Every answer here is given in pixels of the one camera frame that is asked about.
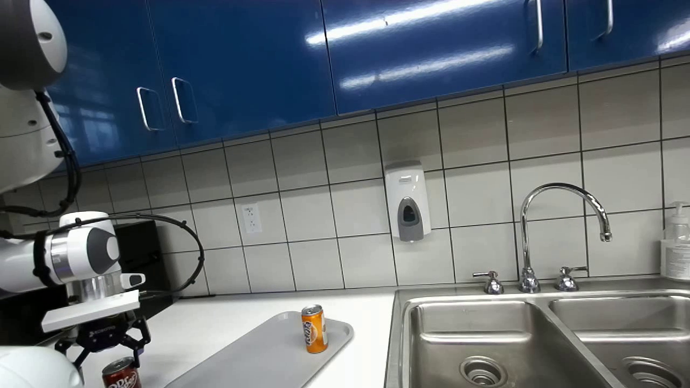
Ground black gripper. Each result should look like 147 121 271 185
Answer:
52 310 153 371

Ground dark red soda can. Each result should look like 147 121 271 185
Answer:
102 356 145 388

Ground orange Fanta soda can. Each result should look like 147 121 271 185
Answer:
300 303 330 356

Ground steel sink drain strainer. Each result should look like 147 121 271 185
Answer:
620 356 683 388
460 355 508 388

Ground stainless steel double sink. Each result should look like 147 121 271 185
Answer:
382 288 690 388

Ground chrome gooseneck faucet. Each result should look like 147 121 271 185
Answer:
518 181 614 293

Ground clear soap pump bottle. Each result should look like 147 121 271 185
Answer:
658 200 690 286

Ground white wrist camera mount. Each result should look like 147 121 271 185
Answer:
38 269 147 334

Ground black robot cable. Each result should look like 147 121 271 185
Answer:
0 88 208 299

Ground white wall outlet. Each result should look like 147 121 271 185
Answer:
239 203 265 244

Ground silver cabinet door handle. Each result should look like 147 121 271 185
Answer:
134 84 157 135
531 0 548 54
592 0 617 43
168 75 197 128

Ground white wall soap dispenser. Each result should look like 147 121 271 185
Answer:
384 164 433 244

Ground blue wall cabinets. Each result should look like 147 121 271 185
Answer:
40 0 690 169

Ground chrome faucet handle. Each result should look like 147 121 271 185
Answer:
553 266 590 293
472 269 506 295

